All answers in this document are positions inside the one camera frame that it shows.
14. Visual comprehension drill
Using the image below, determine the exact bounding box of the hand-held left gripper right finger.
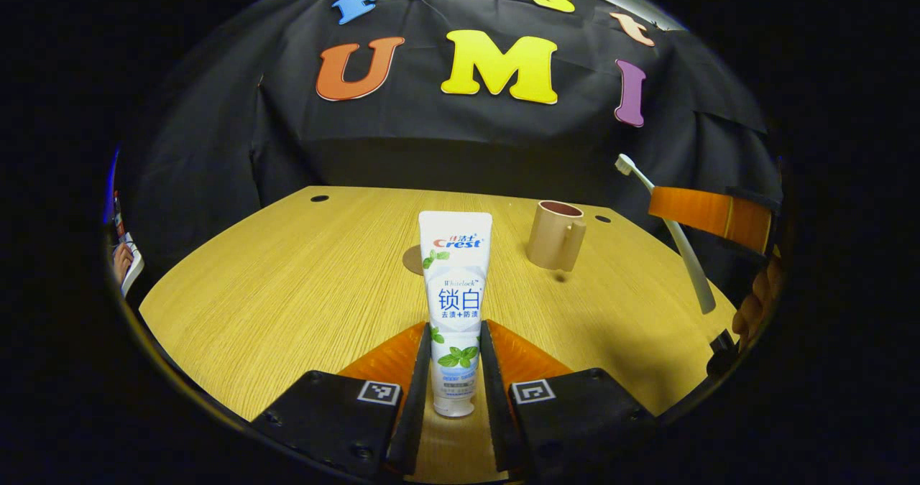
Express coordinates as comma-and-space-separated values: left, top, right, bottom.
479, 320, 658, 480

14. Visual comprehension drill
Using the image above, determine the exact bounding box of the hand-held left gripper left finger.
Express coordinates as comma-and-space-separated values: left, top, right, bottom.
250, 321, 432, 480

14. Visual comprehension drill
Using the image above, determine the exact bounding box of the white toothbrush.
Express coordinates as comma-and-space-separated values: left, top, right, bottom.
615, 154, 717, 315

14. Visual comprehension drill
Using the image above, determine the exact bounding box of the white toothpaste tube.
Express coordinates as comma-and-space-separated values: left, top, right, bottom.
418, 211, 494, 418

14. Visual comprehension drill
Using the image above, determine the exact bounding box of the beige cup with handle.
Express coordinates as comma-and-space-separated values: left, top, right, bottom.
526, 200, 587, 272

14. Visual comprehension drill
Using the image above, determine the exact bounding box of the black backdrop cloth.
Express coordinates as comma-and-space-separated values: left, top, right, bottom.
115, 0, 784, 306

